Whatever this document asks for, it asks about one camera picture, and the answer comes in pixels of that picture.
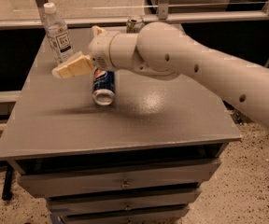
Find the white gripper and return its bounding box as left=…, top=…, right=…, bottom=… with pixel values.
left=51, top=25, right=141, bottom=79

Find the clear plastic water bottle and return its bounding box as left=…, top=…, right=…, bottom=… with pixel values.
left=43, top=3, right=75, bottom=64

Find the blue pepsi can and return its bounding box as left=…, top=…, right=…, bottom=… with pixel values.
left=92, top=69, right=115, bottom=106

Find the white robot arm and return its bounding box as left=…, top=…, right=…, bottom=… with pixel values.
left=52, top=22, right=269, bottom=131

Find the green 7up can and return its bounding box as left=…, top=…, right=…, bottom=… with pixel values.
left=126, top=16, right=145, bottom=34

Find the grey drawer cabinet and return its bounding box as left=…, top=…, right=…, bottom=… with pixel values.
left=0, top=24, right=242, bottom=224

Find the top grey drawer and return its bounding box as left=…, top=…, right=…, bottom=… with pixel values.
left=18, top=158, right=220, bottom=198

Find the grey drawer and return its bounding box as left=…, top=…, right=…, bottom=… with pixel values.
left=63, top=205, right=188, bottom=224
left=47, top=189, right=201, bottom=216
left=18, top=158, right=220, bottom=198

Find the middle grey drawer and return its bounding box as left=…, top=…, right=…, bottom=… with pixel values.
left=47, top=189, right=201, bottom=216

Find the bottom grey drawer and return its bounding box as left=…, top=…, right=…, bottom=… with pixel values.
left=63, top=205, right=188, bottom=224

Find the metal railing frame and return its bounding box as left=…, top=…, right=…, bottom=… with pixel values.
left=0, top=0, right=269, bottom=91

